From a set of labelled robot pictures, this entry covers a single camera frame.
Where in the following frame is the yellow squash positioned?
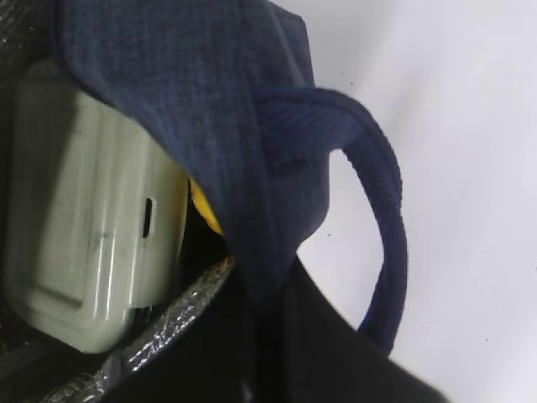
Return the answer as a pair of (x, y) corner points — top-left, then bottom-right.
(189, 177), (223, 236)

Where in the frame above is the green lidded glass food container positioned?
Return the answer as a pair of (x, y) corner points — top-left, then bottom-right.
(3, 59), (188, 353)

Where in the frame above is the dark blue insulated lunch bag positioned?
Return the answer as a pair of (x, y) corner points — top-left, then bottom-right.
(1, 1), (408, 402)

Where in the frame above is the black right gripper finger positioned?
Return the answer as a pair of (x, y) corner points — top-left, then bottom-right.
(234, 255), (492, 403)

